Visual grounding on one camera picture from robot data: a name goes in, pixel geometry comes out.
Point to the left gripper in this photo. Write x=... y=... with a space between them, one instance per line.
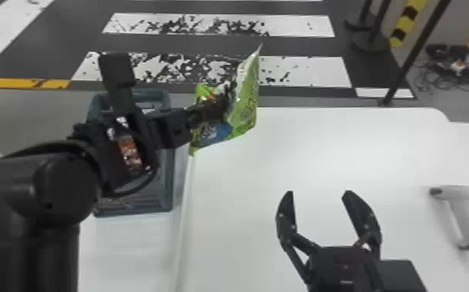
x=173 y=126

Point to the blue basket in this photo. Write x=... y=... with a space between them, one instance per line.
x=159 y=191

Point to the green snack packet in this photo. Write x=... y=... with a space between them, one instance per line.
x=244 y=98

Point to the hand scanner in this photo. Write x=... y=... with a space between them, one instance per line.
x=458 y=208

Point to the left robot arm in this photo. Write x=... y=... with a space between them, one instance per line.
x=43 y=191

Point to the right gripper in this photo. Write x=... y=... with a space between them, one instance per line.
x=340 y=269

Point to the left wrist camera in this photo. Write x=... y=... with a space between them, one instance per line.
x=116 y=71

